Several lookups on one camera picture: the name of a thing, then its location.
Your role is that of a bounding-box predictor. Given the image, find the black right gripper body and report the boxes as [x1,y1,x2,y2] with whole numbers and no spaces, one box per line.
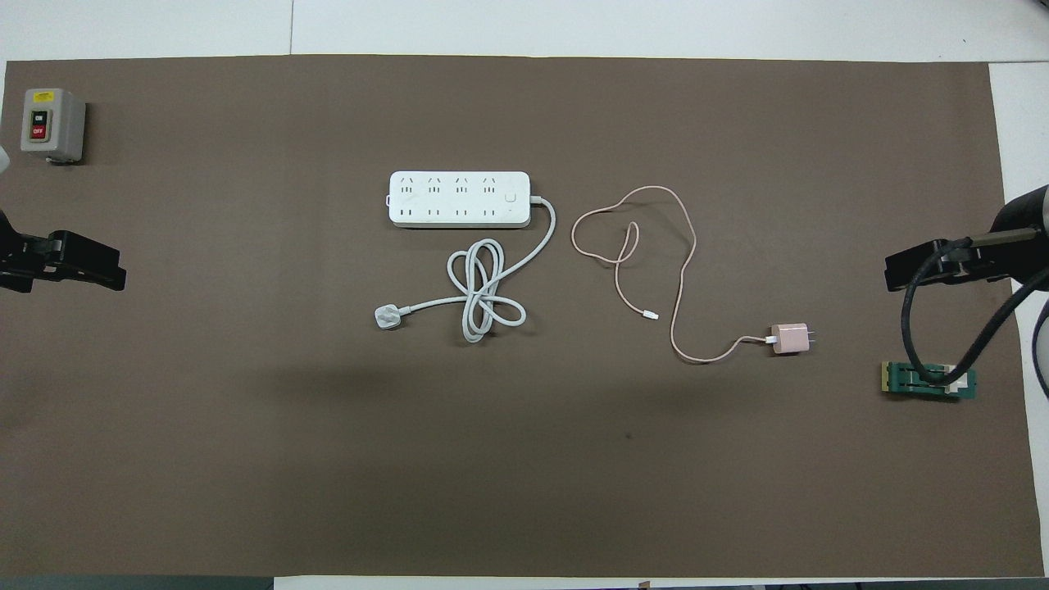
[955,229,1017,284]

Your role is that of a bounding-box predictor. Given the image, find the white power cord with plug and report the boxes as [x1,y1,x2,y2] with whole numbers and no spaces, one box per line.
[374,195,558,345]

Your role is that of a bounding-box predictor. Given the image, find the green knife switch yellow base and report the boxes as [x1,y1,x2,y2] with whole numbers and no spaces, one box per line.
[882,361,979,402]

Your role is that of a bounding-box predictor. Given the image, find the pink charger adapter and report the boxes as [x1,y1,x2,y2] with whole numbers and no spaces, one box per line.
[769,324,815,356]

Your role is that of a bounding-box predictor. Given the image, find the pink charging cable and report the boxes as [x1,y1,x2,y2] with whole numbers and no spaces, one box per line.
[571,185,779,365]

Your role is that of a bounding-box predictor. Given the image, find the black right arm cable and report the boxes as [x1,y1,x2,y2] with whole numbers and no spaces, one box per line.
[901,232,1049,386]

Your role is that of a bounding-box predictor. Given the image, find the white power strip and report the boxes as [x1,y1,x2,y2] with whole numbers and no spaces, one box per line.
[388,170,532,229]

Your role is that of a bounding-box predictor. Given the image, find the grey on-off switch box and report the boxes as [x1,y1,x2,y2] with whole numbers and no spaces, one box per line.
[20,88,87,165]

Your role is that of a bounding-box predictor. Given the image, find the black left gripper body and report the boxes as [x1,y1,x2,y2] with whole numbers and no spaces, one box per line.
[0,210,52,293]

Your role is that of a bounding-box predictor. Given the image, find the brown table mat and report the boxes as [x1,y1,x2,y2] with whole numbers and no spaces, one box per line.
[0,55,1046,579]

